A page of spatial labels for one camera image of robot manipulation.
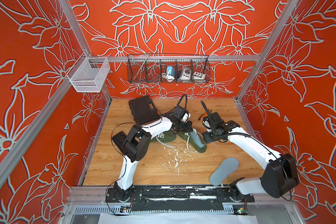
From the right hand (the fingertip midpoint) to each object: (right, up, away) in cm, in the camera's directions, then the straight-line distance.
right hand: (205, 136), depth 84 cm
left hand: (-6, +4, +6) cm, 9 cm away
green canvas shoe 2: (-10, -1, +4) cm, 11 cm away
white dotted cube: (-2, +40, +10) cm, 41 cm away
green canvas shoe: (-25, -1, +6) cm, 26 cm away
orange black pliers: (-5, +14, -17) cm, 22 cm away
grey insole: (+11, -19, -3) cm, 22 cm away
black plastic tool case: (-42, +17, +23) cm, 51 cm away
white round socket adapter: (-11, +41, +7) cm, 43 cm away
